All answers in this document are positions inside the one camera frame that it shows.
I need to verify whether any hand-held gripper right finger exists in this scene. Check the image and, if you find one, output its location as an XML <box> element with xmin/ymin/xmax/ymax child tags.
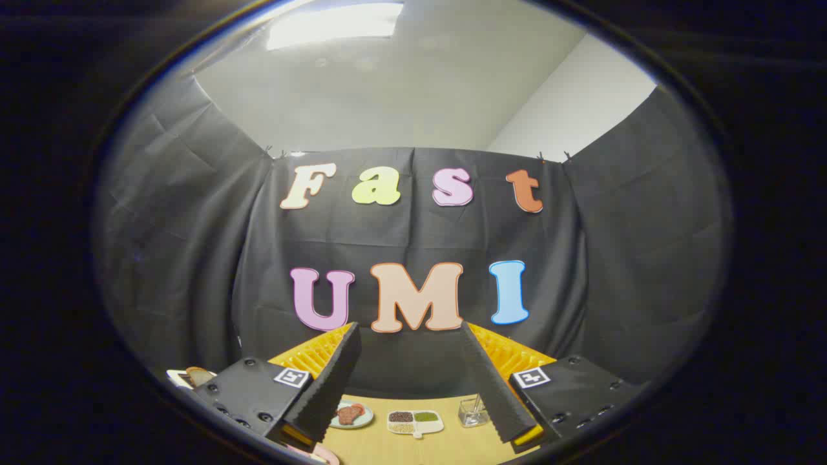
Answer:
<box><xmin>460</xmin><ymin>322</ymin><xmax>640</xmax><ymax>446</ymax></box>

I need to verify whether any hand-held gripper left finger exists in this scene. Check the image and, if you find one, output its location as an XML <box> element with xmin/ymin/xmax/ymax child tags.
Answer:
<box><xmin>193</xmin><ymin>322</ymin><xmax>362</xmax><ymax>453</ymax></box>

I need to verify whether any light blue oval plate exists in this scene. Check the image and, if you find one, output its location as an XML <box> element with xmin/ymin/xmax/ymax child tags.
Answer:
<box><xmin>330</xmin><ymin>400</ymin><xmax>375</xmax><ymax>430</ymax></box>

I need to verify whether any pink round plate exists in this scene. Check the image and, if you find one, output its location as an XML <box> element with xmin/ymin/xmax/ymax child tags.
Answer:
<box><xmin>288</xmin><ymin>444</ymin><xmax>340</xmax><ymax>465</ymax></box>

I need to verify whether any white divided dish of beans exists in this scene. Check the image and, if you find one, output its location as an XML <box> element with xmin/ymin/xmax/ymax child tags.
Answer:
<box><xmin>386</xmin><ymin>409</ymin><xmax>445</xmax><ymax>440</ymax></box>

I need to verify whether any cream white toaster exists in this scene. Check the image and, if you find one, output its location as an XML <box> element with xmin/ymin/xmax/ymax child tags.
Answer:
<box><xmin>166</xmin><ymin>368</ymin><xmax>218</xmax><ymax>390</ymax></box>

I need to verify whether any black backdrop cloth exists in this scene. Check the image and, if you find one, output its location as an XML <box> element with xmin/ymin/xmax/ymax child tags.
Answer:
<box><xmin>94</xmin><ymin>71</ymin><xmax>734</xmax><ymax>398</ymax></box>

